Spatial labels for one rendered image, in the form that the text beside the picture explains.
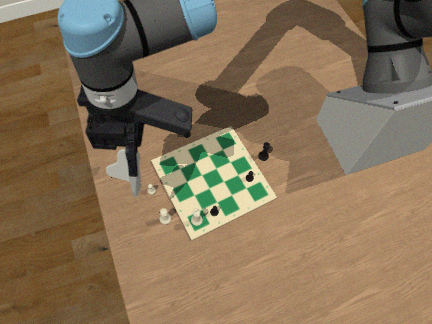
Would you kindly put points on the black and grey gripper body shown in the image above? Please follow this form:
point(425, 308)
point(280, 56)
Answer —
point(110, 132)

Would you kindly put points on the green and cream chessboard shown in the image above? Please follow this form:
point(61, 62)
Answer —
point(212, 172)

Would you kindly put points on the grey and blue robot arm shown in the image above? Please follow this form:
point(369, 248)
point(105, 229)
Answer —
point(103, 37)

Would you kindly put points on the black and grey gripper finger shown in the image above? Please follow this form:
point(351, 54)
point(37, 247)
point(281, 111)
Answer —
point(127, 167)

